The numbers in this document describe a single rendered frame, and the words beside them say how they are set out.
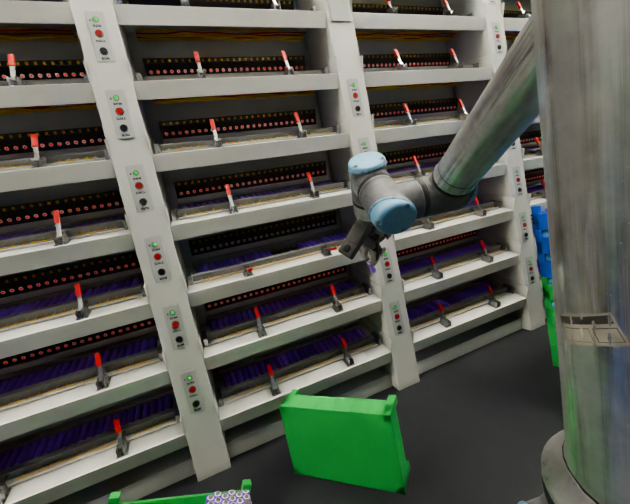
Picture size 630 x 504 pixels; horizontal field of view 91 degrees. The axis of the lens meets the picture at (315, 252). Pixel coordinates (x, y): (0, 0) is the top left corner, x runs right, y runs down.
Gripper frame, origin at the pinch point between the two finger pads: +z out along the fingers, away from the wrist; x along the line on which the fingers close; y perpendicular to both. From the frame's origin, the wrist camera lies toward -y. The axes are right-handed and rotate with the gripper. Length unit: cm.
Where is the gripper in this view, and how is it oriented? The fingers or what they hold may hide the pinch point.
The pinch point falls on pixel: (369, 262)
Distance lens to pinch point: 100.7
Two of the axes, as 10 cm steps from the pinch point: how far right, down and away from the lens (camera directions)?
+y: 7.1, -6.0, 3.6
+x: -6.8, -4.5, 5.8
